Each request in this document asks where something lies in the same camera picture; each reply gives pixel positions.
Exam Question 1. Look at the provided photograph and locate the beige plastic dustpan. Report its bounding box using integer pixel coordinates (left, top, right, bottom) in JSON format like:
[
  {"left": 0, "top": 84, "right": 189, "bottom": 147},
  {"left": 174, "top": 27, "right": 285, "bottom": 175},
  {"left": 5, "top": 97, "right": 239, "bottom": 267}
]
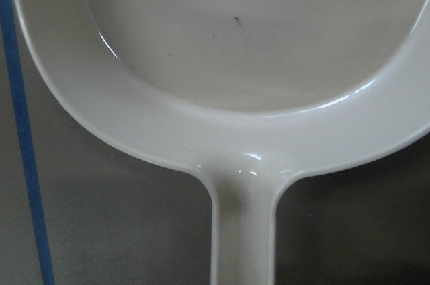
[{"left": 14, "top": 0, "right": 429, "bottom": 284}]

